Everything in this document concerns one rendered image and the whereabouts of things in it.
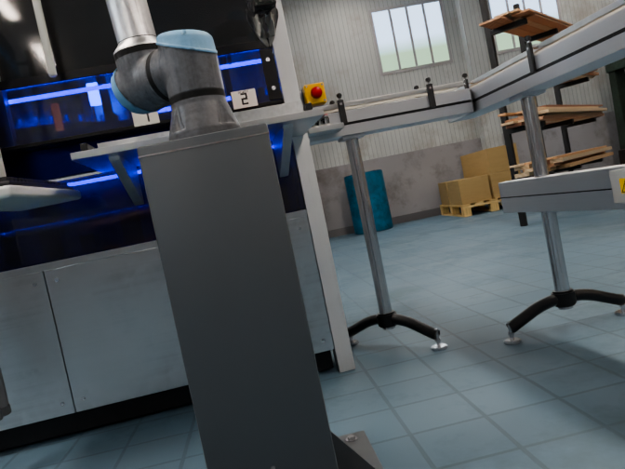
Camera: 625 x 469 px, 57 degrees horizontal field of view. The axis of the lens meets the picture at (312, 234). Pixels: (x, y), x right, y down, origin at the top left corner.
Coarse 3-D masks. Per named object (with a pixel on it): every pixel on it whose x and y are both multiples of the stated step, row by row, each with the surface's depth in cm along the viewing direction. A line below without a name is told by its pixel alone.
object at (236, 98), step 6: (240, 90) 201; (246, 90) 201; (252, 90) 202; (234, 96) 201; (240, 96) 201; (252, 96) 202; (234, 102) 201; (240, 102) 201; (252, 102) 202; (234, 108) 201; (240, 108) 201
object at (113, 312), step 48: (0, 288) 190; (48, 288) 193; (96, 288) 195; (144, 288) 197; (0, 336) 190; (48, 336) 193; (96, 336) 195; (144, 336) 198; (48, 384) 193; (96, 384) 196; (144, 384) 198
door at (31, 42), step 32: (0, 0) 189; (64, 0) 192; (96, 0) 194; (0, 32) 189; (32, 32) 191; (64, 32) 192; (96, 32) 194; (0, 64) 190; (32, 64) 191; (64, 64) 193; (96, 64) 194
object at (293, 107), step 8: (280, 104) 166; (288, 104) 166; (296, 104) 167; (240, 112) 164; (248, 112) 165; (256, 112) 165; (264, 112) 165; (272, 112) 166; (280, 112) 166; (288, 112) 166; (296, 112) 167; (240, 120) 164; (248, 120) 165
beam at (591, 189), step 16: (544, 176) 198; (560, 176) 186; (576, 176) 178; (592, 176) 170; (608, 176) 163; (512, 192) 217; (528, 192) 206; (544, 192) 197; (560, 192) 188; (576, 192) 179; (592, 192) 172; (608, 192) 165; (512, 208) 220; (528, 208) 209; (544, 208) 199; (560, 208) 190; (576, 208) 181; (592, 208) 173; (608, 208) 166; (624, 208) 160
